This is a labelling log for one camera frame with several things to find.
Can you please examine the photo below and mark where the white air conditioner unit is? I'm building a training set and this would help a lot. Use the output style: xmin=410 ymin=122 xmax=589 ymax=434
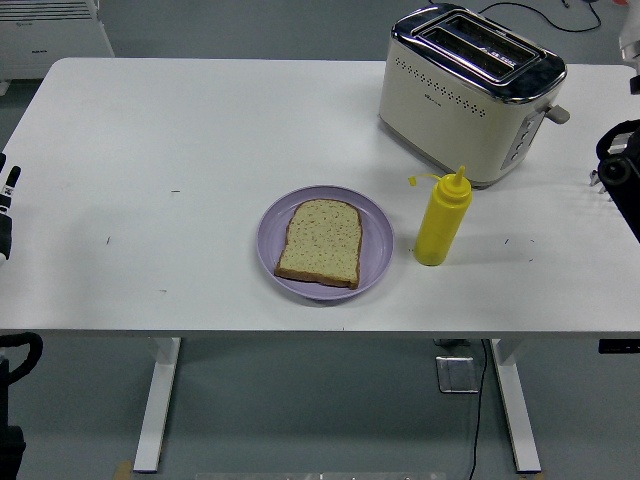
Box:
xmin=0 ymin=0 xmax=116 ymax=96

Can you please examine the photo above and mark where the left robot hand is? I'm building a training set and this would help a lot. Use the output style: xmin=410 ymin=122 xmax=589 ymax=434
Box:
xmin=0 ymin=152 xmax=23 ymax=265

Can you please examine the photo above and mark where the black cable on floor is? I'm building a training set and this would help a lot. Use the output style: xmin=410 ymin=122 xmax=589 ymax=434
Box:
xmin=477 ymin=0 xmax=604 ymax=32

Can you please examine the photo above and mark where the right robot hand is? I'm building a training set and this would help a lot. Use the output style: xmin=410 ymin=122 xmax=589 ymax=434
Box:
xmin=617 ymin=0 xmax=640 ymax=65

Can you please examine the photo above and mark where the black cable under table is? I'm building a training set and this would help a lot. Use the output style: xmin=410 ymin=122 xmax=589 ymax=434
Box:
xmin=467 ymin=339 xmax=489 ymax=480

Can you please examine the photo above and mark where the purple round plate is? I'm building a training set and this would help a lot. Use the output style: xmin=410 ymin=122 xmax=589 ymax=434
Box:
xmin=256 ymin=185 xmax=395 ymax=302

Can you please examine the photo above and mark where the cream and chrome toaster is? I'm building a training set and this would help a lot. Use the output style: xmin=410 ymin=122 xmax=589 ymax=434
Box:
xmin=377 ymin=2 xmax=571 ymax=190

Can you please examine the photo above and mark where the black table control panel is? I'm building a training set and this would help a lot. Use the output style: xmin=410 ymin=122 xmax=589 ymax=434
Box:
xmin=598 ymin=339 xmax=640 ymax=354

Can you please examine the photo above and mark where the metal floor outlet box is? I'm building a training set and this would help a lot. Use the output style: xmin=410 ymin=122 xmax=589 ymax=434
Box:
xmin=434 ymin=354 xmax=481 ymax=395

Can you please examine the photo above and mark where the white table leg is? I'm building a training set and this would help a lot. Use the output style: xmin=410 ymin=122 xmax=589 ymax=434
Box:
xmin=132 ymin=337 xmax=182 ymax=475
xmin=488 ymin=338 xmax=543 ymax=474

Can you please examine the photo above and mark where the yellow squeeze bottle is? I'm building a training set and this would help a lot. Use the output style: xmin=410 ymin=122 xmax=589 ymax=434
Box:
xmin=408 ymin=166 xmax=473 ymax=267

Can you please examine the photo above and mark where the slice of bread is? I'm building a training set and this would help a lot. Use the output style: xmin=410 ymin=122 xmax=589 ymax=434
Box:
xmin=273 ymin=198 xmax=363 ymax=291

